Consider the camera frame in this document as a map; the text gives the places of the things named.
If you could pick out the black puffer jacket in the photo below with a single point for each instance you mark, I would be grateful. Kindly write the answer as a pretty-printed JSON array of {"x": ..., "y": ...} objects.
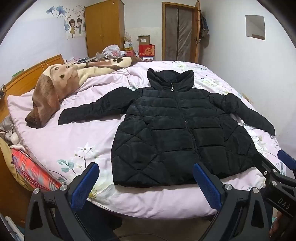
[{"x": 170, "y": 126}]

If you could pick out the person right hand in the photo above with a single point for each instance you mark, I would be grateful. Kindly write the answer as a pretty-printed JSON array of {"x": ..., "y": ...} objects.
[{"x": 283, "y": 228}]

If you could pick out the red gift box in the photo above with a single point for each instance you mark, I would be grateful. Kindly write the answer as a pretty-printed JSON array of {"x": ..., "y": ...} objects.
[{"x": 146, "y": 50}]

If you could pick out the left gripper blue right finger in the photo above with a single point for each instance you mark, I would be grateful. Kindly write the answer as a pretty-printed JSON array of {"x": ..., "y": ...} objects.
[{"x": 210, "y": 185}]

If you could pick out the wooden headboard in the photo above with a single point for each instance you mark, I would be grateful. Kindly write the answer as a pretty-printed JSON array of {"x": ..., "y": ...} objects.
[{"x": 26, "y": 81}]

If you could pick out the hanging bag on door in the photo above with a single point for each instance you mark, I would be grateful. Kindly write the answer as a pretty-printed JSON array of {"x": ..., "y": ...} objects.
[{"x": 204, "y": 27}]

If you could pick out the wooden door frame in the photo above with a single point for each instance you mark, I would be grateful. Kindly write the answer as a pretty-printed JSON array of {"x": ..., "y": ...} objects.
[{"x": 181, "y": 32}]

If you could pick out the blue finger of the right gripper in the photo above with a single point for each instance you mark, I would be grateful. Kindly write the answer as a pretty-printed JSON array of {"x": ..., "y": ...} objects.
[
  {"x": 268, "y": 170},
  {"x": 287, "y": 159}
]

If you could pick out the white plastic bag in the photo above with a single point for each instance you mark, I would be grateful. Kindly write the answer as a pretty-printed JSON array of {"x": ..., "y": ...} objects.
[{"x": 113, "y": 51}]

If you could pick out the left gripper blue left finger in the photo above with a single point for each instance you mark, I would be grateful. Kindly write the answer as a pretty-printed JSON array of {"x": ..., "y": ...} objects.
[{"x": 82, "y": 185}]

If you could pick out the cartoon couple wall sticker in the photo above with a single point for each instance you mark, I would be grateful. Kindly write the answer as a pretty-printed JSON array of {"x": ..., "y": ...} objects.
[{"x": 74, "y": 28}]

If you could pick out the wooden wardrobe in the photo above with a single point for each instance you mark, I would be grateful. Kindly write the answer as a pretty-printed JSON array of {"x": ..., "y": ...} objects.
[{"x": 104, "y": 25}]

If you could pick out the red plaid cloth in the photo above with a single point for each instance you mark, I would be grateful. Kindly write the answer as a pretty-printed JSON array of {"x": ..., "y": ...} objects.
[{"x": 28, "y": 174}]

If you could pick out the brown dog print blanket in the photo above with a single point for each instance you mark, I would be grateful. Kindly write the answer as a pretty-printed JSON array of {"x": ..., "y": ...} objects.
[{"x": 61, "y": 80}]

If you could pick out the brown cardboard box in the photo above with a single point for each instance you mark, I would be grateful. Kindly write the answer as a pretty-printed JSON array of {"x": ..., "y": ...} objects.
[{"x": 143, "y": 40}]

